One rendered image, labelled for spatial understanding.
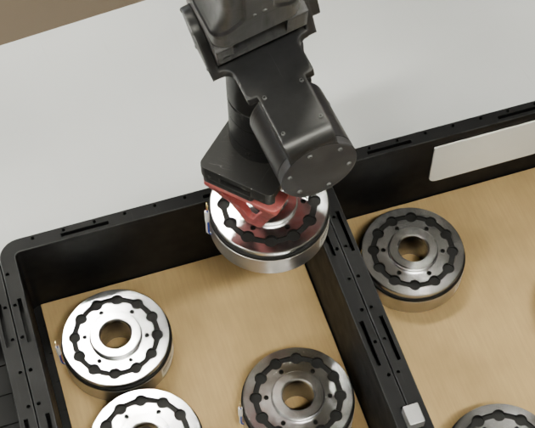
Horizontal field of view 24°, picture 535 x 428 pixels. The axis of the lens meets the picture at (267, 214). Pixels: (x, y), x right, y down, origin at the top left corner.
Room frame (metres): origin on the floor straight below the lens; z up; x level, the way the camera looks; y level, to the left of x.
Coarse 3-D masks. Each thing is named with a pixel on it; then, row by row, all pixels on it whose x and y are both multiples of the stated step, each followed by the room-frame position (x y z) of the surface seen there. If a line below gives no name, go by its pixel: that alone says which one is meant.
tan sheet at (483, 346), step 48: (480, 192) 0.71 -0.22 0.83; (528, 192) 0.71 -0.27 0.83; (480, 240) 0.65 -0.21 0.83; (528, 240) 0.65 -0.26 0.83; (480, 288) 0.59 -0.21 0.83; (528, 288) 0.59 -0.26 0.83; (432, 336) 0.54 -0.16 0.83; (480, 336) 0.54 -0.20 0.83; (528, 336) 0.54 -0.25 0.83; (432, 384) 0.49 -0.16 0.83; (480, 384) 0.49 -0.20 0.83; (528, 384) 0.49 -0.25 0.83
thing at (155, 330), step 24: (72, 312) 0.55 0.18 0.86; (96, 312) 0.55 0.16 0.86; (144, 312) 0.55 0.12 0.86; (72, 336) 0.52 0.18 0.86; (144, 336) 0.52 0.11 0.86; (168, 336) 0.52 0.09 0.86; (72, 360) 0.50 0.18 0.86; (96, 360) 0.50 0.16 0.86; (120, 360) 0.50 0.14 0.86; (144, 360) 0.50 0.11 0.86; (96, 384) 0.48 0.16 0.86; (120, 384) 0.47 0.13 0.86
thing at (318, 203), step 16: (320, 192) 0.58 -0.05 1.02; (224, 208) 0.57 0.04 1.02; (304, 208) 0.56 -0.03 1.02; (320, 208) 0.56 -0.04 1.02; (224, 224) 0.55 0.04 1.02; (240, 224) 0.55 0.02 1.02; (288, 224) 0.55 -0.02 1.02; (304, 224) 0.55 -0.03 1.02; (320, 224) 0.55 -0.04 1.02; (240, 240) 0.53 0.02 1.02; (256, 240) 0.53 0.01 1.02; (272, 240) 0.54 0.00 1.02; (288, 240) 0.53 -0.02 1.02; (304, 240) 0.53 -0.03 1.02
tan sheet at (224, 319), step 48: (144, 288) 0.59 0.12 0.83; (192, 288) 0.59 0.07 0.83; (240, 288) 0.59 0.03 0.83; (288, 288) 0.59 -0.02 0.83; (48, 336) 0.54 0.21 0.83; (192, 336) 0.54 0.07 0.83; (240, 336) 0.54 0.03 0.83; (288, 336) 0.54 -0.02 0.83; (192, 384) 0.49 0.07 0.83; (240, 384) 0.49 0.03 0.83
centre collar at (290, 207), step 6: (288, 198) 0.57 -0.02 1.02; (294, 198) 0.57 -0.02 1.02; (288, 204) 0.57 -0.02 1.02; (294, 204) 0.57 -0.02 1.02; (252, 210) 0.56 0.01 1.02; (282, 210) 0.56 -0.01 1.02; (288, 210) 0.56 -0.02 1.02; (294, 210) 0.56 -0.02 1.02; (276, 216) 0.55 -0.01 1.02; (282, 216) 0.55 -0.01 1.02; (288, 216) 0.55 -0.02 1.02; (270, 222) 0.55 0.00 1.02; (276, 222) 0.55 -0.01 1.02; (282, 222) 0.55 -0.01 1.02
